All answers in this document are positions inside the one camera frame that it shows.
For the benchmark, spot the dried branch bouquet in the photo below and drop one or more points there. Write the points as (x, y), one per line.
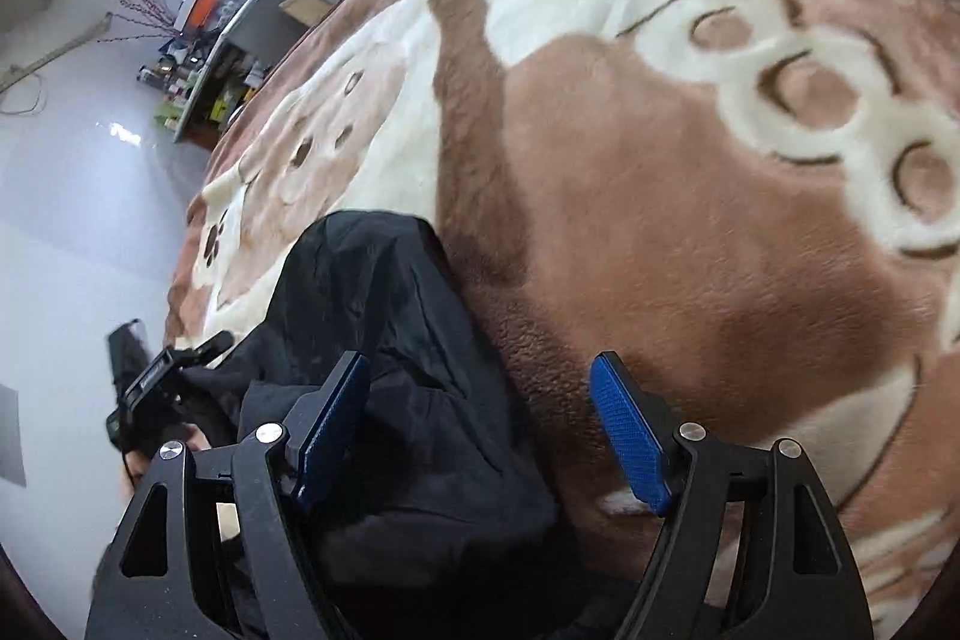
(138, 20)

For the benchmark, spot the person's left hand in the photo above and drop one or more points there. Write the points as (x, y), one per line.
(136, 464)

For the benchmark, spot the cluttered grey shelf unit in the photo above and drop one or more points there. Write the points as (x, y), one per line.
(207, 74)

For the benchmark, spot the brown cream plush blanket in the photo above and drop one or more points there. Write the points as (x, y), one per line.
(754, 202)

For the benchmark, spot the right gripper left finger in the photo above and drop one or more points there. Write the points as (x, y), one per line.
(166, 573)

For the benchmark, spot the black puffer jacket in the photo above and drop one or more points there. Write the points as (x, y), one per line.
(442, 521)

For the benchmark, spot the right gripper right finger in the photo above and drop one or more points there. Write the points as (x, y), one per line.
(750, 544)

